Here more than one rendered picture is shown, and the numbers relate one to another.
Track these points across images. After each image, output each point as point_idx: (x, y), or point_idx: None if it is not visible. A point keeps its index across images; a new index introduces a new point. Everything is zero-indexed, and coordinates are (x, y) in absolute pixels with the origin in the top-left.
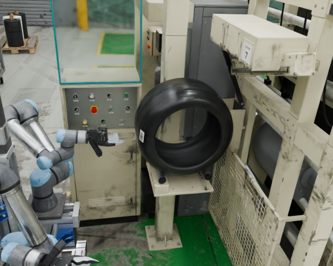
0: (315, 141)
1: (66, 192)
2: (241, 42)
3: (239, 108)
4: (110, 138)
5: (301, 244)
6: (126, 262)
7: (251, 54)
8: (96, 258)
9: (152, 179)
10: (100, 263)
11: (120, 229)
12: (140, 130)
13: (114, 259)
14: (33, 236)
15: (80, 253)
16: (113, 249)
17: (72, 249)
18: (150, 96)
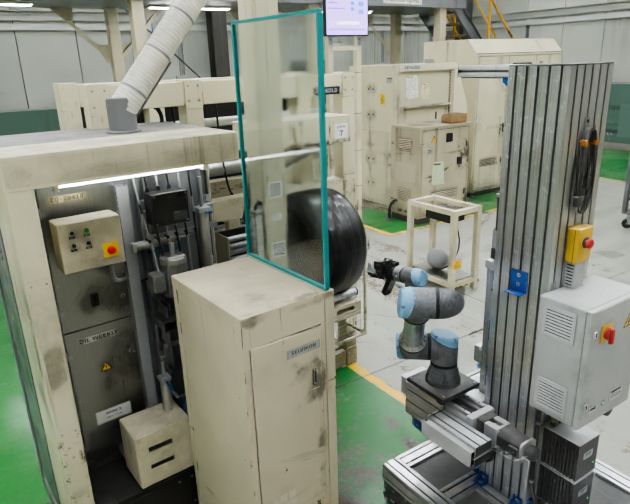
0: (334, 181)
1: (407, 377)
2: (329, 127)
3: (235, 233)
4: (373, 272)
5: None
6: (351, 468)
7: (348, 128)
8: (370, 497)
9: (349, 305)
10: (373, 489)
11: None
12: (366, 239)
13: (356, 480)
14: None
15: (405, 457)
16: (342, 489)
17: (408, 467)
18: (337, 212)
